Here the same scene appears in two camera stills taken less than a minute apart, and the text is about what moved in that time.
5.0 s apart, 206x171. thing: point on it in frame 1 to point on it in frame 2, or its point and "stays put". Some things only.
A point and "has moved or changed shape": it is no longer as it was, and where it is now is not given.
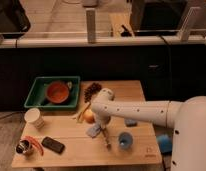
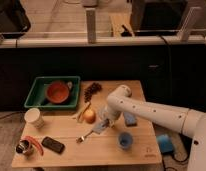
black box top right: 157,17 stays put
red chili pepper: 28,137 stays put
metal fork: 108,144 to 80,139
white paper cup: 33,116 stays put
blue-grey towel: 92,131 has moved or changed shape
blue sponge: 131,122 stays put
